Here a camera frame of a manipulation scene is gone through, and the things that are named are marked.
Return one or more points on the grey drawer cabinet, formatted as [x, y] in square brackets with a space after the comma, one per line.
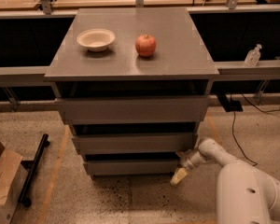
[178, 67]

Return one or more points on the brown cardboard box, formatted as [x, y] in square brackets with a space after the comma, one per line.
[12, 178]

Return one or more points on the grey metal rail frame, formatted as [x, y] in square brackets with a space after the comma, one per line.
[28, 44]

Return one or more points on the white paper bowl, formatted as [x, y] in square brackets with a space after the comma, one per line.
[96, 40]

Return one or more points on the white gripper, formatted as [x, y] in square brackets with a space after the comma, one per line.
[187, 161]

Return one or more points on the grey middle drawer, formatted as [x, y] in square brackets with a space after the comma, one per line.
[134, 143]

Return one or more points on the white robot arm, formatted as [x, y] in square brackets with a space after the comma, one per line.
[245, 194]

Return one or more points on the grey drawer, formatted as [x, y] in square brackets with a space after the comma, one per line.
[138, 167]
[132, 110]
[134, 143]

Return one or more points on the red apple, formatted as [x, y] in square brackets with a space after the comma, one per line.
[145, 45]

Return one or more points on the black metal bar stand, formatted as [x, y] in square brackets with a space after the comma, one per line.
[31, 167]

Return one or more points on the clear sanitizer bottle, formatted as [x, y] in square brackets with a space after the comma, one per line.
[252, 57]

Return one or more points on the grey top drawer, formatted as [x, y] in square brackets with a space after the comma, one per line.
[132, 110]

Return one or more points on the grey bottom drawer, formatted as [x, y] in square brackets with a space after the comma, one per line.
[138, 167]

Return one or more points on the black power box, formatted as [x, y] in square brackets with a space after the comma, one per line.
[229, 104]

